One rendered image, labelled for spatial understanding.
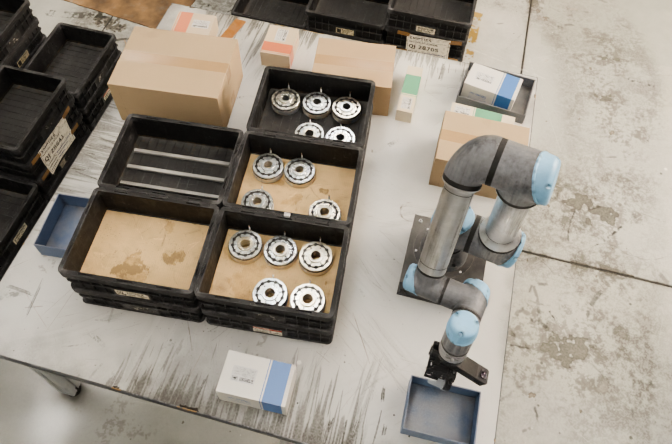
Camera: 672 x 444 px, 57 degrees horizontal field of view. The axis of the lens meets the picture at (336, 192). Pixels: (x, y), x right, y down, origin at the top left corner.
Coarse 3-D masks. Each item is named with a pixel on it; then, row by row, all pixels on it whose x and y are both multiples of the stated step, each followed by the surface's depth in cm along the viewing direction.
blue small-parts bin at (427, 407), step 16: (416, 384) 182; (416, 400) 179; (432, 400) 180; (448, 400) 180; (464, 400) 180; (416, 416) 177; (432, 416) 177; (448, 416) 177; (464, 416) 177; (400, 432) 174; (416, 432) 169; (432, 432) 175; (448, 432) 175; (464, 432) 175
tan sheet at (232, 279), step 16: (224, 256) 190; (336, 256) 191; (224, 272) 188; (240, 272) 188; (256, 272) 188; (272, 272) 188; (288, 272) 188; (304, 272) 188; (336, 272) 188; (224, 288) 185; (240, 288) 185; (288, 288) 185; (320, 288) 185; (288, 304) 182
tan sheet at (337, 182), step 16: (288, 160) 211; (320, 176) 208; (336, 176) 208; (352, 176) 208; (240, 192) 203; (272, 192) 204; (288, 192) 204; (304, 192) 204; (320, 192) 204; (336, 192) 204; (288, 208) 200; (304, 208) 201
